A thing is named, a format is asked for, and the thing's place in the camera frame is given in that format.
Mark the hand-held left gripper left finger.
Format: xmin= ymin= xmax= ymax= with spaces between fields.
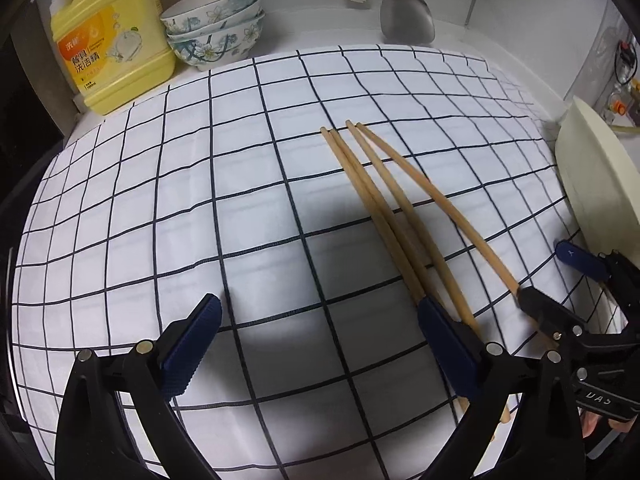
xmin=54 ymin=294 xmax=222 ymax=480

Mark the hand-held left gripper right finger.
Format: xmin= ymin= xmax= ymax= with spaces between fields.
xmin=417 ymin=297 xmax=588 ymax=480

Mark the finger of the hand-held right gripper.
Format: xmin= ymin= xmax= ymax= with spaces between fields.
xmin=517 ymin=286 xmax=585 ymax=347
xmin=556 ymin=239 xmax=640 ymax=311

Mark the cream plate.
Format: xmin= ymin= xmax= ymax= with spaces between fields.
xmin=555 ymin=95 xmax=640 ymax=341

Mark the tan wooden chopstick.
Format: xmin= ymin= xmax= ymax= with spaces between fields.
xmin=327 ymin=129 xmax=511 ymax=426
xmin=320 ymin=127 xmax=468 ymax=413
xmin=345 ymin=120 xmax=483 ymax=341
xmin=355 ymin=121 xmax=558 ymax=348

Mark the person's right hand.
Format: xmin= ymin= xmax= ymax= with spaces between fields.
xmin=580 ymin=407 xmax=638 ymax=438

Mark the black white checkered cloth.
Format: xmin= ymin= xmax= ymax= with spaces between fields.
xmin=12 ymin=45 xmax=616 ymax=480

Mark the yellow detergent bottle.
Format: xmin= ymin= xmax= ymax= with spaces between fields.
xmin=49 ymin=0 xmax=177 ymax=116

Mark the floral ceramic bowl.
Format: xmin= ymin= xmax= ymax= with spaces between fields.
xmin=167 ymin=12 xmax=266 ymax=72
xmin=160 ymin=0 xmax=262 ymax=26
xmin=165 ymin=2 xmax=265 ymax=42

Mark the metal spatula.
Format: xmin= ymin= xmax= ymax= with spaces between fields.
xmin=380 ymin=0 xmax=436 ymax=45

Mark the black cable loop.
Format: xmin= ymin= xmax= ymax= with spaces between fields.
xmin=616 ymin=39 xmax=640 ymax=85

